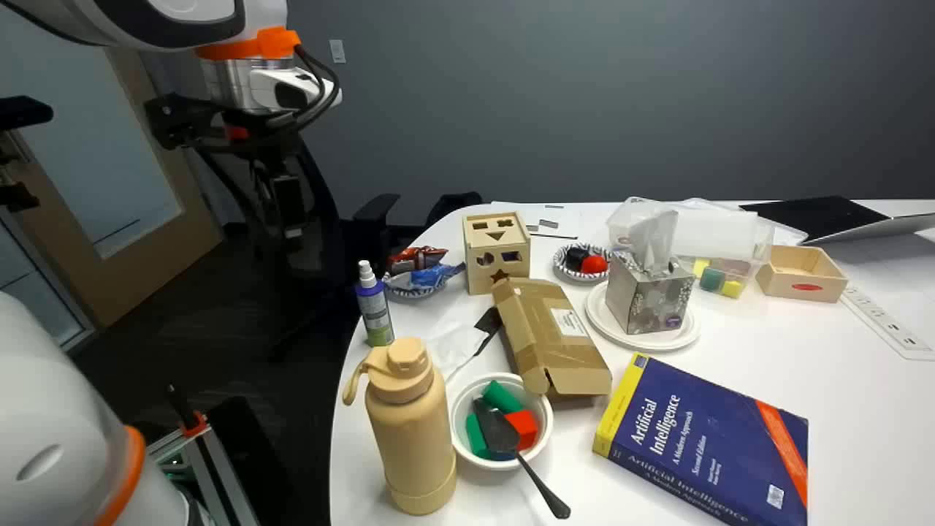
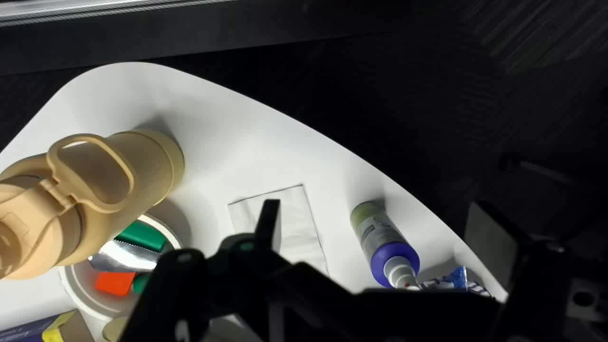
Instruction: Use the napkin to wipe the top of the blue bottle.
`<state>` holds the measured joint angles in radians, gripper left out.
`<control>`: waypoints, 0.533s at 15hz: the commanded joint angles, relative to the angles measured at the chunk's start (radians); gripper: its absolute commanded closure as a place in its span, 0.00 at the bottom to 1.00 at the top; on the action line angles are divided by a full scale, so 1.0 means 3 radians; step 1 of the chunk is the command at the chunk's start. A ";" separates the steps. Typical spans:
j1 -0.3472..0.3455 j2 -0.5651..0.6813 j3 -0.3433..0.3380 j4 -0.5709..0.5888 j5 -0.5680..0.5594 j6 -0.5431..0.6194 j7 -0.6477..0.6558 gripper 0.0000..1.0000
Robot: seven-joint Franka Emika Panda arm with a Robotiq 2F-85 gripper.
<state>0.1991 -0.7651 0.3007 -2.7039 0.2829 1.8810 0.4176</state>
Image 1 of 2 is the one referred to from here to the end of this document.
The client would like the white round coaster plate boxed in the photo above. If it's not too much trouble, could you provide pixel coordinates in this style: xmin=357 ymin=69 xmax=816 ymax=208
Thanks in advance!
xmin=582 ymin=280 xmax=703 ymax=356

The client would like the green toy block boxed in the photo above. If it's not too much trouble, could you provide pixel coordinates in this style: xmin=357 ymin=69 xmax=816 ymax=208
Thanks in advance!
xmin=483 ymin=378 xmax=528 ymax=416
xmin=462 ymin=411 xmax=490 ymax=459

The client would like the tan insulated water bottle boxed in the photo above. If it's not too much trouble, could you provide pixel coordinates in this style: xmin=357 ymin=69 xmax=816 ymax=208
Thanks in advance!
xmin=338 ymin=334 xmax=462 ymax=521

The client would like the blue chip bag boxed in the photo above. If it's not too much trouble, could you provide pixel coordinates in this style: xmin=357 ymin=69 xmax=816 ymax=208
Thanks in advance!
xmin=382 ymin=256 xmax=470 ymax=302

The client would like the blue-capped spray bottle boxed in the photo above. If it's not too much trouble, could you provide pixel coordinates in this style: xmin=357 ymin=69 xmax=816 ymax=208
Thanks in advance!
xmin=354 ymin=256 xmax=397 ymax=351

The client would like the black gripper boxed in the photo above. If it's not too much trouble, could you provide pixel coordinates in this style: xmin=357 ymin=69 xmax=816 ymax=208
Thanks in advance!
xmin=142 ymin=90 xmax=312 ymax=158

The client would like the red toy block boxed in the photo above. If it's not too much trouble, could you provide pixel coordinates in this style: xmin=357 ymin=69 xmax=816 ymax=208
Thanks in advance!
xmin=502 ymin=407 xmax=544 ymax=451

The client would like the metal robot stand frame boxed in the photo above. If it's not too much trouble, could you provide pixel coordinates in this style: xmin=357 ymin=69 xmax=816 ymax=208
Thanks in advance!
xmin=142 ymin=379 xmax=256 ymax=526

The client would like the black plastic spoon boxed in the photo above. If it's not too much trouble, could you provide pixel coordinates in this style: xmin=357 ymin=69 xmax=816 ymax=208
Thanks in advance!
xmin=470 ymin=397 xmax=575 ymax=524

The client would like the grey plate under chips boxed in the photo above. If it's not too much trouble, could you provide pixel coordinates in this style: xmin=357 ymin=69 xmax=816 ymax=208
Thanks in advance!
xmin=379 ymin=272 xmax=459 ymax=307

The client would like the brown cardboard box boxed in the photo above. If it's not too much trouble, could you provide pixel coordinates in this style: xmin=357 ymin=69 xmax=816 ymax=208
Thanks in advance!
xmin=487 ymin=275 xmax=616 ymax=404

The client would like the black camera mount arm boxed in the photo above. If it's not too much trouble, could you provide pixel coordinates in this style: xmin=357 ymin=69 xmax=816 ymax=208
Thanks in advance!
xmin=0 ymin=94 xmax=58 ymax=215

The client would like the black office chair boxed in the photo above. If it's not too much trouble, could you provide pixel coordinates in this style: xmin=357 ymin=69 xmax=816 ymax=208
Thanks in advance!
xmin=215 ymin=129 xmax=402 ymax=364
xmin=420 ymin=188 xmax=486 ymax=227

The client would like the dark laptop computer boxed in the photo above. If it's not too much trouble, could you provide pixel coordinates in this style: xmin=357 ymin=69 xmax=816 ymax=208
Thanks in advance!
xmin=738 ymin=194 xmax=935 ymax=248

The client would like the patterned tissue box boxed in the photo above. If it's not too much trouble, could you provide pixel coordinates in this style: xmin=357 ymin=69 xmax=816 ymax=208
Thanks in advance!
xmin=603 ymin=208 xmax=702 ymax=338

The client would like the frosted glass door panel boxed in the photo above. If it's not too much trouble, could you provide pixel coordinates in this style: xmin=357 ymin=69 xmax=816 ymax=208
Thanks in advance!
xmin=0 ymin=7 xmax=186 ymax=264

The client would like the wooden shape sorter box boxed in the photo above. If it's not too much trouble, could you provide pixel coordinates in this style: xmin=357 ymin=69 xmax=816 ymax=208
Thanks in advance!
xmin=459 ymin=208 xmax=534 ymax=297

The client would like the clear plastic container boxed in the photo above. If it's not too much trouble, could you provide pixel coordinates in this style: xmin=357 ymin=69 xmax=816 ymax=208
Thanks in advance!
xmin=605 ymin=194 xmax=776 ymax=302

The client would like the red Doritos chip bag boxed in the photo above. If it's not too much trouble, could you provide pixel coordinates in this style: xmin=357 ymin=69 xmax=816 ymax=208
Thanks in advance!
xmin=388 ymin=243 xmax=454 ymax=277

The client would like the white round bowl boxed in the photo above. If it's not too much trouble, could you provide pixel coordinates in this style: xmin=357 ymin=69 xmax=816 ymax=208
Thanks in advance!
xmin=446 ymin=369 xmax=557 ymax=474

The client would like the small wooden tray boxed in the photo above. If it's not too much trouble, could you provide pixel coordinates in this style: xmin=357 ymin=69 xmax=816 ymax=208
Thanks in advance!
xmin=753 ymin=243 xmax=849 ymax=307

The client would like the small red-filled bowl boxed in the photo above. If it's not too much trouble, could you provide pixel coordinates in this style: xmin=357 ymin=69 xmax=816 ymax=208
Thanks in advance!
xmin=550 ymin=239 xmax=613 ymax=289

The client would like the blue and yellow textbook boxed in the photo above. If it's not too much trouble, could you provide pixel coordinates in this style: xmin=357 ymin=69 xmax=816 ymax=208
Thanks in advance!
xmin=589 ymin=351 xmax=811 ymax=526

